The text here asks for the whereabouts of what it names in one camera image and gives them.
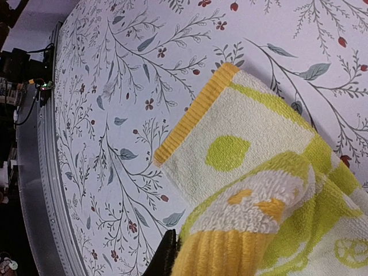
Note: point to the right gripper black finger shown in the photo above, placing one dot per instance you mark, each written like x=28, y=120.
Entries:
x=164, y=257

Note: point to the yellow patterned towel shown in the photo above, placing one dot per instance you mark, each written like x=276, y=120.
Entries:
x=269, y=195

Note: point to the front aluminium rail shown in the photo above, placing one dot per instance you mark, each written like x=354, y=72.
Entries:
x=50, y=189

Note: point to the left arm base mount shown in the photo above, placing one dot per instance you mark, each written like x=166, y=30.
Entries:
x=20, y=70

